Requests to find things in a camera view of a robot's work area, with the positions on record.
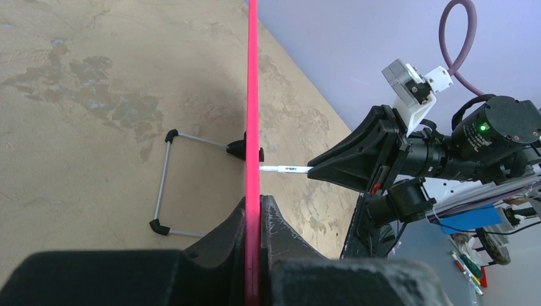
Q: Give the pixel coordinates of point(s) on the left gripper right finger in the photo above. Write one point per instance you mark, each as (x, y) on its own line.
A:
(294, 273)

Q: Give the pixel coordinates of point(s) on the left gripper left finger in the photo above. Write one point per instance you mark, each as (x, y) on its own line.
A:
(209, 272)

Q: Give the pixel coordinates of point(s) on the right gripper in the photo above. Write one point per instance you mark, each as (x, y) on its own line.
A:
(369, 159)

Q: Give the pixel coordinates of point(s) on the red-framed whiteboard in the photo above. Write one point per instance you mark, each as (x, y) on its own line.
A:
(320, 73)

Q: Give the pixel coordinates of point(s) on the white marker pen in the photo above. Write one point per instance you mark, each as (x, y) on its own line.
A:
(286, 169)

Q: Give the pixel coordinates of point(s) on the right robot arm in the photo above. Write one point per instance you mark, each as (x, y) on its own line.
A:
(493, 140)

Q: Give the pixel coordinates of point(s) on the blue box off table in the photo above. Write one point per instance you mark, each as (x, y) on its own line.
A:
(486, 215)

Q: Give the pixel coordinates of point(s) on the green screwdriver off table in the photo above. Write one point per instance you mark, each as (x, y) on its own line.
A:
(471, 266)

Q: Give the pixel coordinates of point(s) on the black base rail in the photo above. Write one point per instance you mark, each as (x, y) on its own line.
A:
(370, 234)

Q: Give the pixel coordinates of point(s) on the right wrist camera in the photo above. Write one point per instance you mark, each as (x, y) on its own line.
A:
(415, 93)

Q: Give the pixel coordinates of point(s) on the whiteboard wire stand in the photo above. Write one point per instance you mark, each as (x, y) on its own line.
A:
(200, 182)

